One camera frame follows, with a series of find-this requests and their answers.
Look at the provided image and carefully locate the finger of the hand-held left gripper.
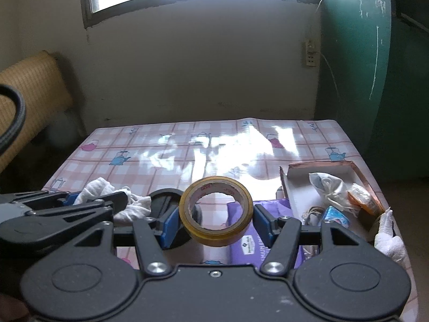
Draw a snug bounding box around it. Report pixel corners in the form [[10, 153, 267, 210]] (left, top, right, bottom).
[[25, 192, 128, 243], [10, 190, 82, 209]]

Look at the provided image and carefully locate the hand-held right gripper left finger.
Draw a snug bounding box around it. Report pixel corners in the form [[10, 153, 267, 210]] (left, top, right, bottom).
[[72, 204, 183, 274]]

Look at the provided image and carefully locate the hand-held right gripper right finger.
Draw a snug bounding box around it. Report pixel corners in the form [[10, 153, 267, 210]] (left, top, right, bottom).
[[253, 204, 364, 275]]

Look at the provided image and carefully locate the white sock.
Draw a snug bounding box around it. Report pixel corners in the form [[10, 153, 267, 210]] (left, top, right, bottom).
[[74, 177, 152, 227]]

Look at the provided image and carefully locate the yellow tape roll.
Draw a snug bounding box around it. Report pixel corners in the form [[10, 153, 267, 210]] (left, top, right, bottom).
[[179, 176, 254, 247]]

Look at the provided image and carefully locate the beige cord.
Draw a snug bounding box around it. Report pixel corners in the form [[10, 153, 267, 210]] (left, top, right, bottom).
[[302, 204, 327, 225]]

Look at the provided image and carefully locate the cardboard box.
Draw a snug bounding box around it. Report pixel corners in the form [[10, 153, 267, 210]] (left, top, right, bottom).
[[279, 161, 386, 242]]

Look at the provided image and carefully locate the blue tissue pack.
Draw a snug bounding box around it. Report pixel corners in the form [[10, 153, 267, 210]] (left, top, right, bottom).
[[322, 206, 352, 229]]

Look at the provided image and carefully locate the white respirator mask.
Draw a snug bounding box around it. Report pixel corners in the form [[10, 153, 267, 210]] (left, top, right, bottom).
[[308, 172, 352, 213]]

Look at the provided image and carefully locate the white and orange tissue pack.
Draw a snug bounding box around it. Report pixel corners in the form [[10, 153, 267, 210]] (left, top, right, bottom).
[[347, 183, 379, 215]]

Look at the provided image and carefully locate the purple tissue pack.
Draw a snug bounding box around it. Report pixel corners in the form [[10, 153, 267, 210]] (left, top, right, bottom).
[[198, 199, 307, 265]]

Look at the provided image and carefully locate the beige cup with black lid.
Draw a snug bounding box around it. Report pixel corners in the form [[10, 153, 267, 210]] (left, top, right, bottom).
[[149, 188, 202, 249]]

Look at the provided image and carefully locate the pink checked tablecloth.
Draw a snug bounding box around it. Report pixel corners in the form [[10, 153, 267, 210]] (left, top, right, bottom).
[[40, 118, 419, 322]]

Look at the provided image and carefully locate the woven rattan bench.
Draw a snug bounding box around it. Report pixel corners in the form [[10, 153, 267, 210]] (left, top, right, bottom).
[[0, 50, 75, 175]]

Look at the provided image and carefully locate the green door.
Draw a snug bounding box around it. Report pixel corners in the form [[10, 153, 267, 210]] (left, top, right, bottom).
[[315, 0, 429, 182]]

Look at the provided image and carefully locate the thick black cable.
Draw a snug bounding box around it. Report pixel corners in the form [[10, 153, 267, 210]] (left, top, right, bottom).
[[0, 83, 27, 153]]

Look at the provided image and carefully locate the white wall cable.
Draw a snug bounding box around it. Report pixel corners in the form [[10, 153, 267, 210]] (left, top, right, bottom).
[[315, 0, 339, 89]]

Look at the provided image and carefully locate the wall outlet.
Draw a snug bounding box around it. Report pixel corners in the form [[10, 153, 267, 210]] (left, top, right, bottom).
[[304, 39, 318, 68]]

